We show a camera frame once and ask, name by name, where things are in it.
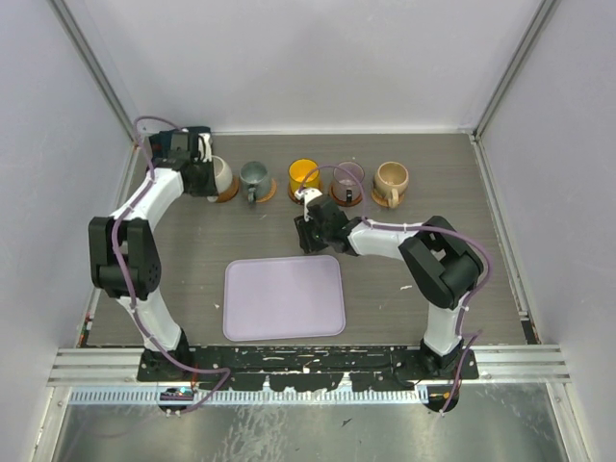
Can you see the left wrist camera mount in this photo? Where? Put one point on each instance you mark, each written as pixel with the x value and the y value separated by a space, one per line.
pixel 205 147

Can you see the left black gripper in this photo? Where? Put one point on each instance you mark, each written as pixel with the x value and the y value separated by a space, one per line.
pixel 207 190

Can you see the clear purple glass mug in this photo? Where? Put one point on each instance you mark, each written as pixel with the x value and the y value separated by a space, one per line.
pixel 347 178

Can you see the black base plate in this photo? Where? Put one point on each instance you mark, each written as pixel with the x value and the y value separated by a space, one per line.
pixel 313 368

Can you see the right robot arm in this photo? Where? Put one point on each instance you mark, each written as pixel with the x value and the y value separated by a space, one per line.
pixel 442 264

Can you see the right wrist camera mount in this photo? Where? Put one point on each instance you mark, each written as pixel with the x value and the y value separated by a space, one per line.
pixel 306 213

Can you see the yellow glass mug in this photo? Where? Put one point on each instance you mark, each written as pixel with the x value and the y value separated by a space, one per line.
pixel 304 172

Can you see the aluminium frame post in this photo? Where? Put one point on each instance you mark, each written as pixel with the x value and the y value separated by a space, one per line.
pixel 530 36
pixel 82 46

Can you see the white ceramic mug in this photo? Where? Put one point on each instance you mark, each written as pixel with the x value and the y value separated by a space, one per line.
pixel 223 177

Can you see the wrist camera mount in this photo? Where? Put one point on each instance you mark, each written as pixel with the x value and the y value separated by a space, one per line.
pixel 205 147
pixel 306 213

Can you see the woven rattan coaster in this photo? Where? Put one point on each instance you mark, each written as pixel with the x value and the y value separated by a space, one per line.
pixel 270 194
pixel 390 203

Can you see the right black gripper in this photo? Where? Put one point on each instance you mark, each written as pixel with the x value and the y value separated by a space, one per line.
pixel 307 243

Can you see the grey ceramic mug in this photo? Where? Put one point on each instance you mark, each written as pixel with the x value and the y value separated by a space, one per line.
pixel 255 181

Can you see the right aluminium frame post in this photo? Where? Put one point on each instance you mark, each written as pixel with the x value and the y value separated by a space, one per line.
pixel 530 36

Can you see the aluminium front rail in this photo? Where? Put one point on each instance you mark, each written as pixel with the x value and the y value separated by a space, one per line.
pixel 495 364

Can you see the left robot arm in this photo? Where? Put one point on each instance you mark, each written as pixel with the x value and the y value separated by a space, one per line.
pixel 124 259

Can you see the dark folded cloth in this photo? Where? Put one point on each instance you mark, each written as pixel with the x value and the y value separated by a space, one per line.
pixel 156 144

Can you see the left aluminium frame post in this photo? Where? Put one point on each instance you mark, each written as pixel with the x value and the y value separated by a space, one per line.
pixel 82 46

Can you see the brown wooden coaster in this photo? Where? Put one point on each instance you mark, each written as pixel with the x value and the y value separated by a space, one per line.
pixel 343 203
pixel 231 192
pixel 293 196

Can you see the lavender plastic tray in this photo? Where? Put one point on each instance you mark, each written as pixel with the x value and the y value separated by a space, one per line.
pixel 283 298

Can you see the beige ceramic mug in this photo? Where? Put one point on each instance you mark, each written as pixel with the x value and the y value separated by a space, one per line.
pixel 391 176

